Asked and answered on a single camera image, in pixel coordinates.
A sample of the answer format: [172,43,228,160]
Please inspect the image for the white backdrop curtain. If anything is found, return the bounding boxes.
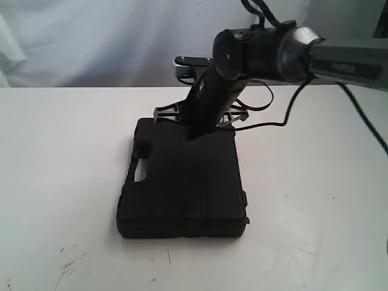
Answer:
[0,0,380,89]

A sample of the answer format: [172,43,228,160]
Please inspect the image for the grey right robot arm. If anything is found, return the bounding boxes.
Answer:
[154,21,387,139]

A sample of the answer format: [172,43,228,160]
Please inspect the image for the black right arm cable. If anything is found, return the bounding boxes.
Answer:
[175,0,388,255]

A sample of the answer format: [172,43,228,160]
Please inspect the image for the black plastic tool case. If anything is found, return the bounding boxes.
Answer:
[116,118,249,238]

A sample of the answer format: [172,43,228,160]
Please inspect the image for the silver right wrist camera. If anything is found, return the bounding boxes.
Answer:
[173,56,213,79]

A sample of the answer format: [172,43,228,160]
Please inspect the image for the black stand pole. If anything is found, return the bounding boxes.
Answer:
[373,1,388,39]

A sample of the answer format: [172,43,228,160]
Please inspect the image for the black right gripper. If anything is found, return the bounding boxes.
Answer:
[153,65,249,141]

